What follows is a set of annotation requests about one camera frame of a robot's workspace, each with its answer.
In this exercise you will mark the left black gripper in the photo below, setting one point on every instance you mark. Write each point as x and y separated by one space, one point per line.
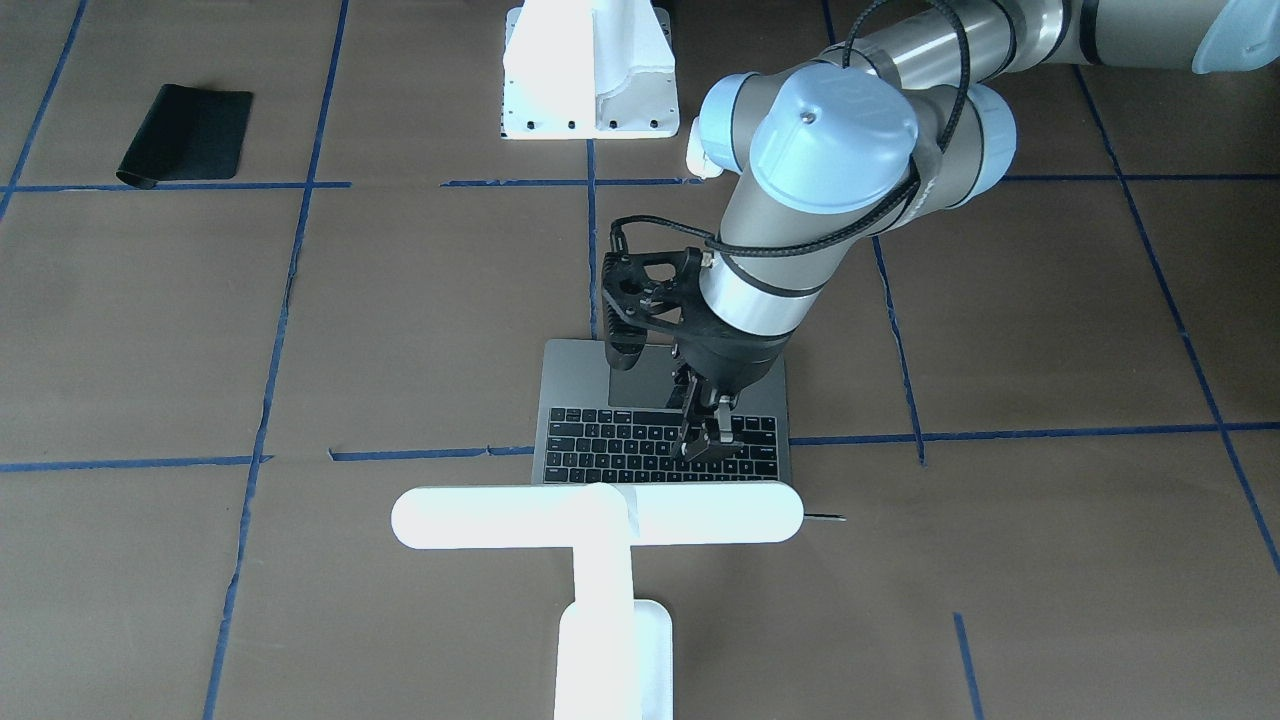
733 362

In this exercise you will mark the dark grey laptop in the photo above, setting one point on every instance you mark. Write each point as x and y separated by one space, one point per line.
599 425

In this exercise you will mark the black mouse pad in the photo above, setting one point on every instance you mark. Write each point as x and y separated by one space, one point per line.
188 134

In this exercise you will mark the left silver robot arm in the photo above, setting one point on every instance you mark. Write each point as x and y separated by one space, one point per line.
873 133

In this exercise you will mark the white desk lamp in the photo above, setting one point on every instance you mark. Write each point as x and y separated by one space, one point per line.
615 653

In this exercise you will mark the white computer mouse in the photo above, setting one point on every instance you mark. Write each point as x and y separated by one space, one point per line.
698 162

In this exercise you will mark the brown paper table cover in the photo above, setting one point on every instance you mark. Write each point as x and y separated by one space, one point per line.
1037 435

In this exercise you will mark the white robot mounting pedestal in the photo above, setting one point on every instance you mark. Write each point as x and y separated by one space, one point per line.
576 70

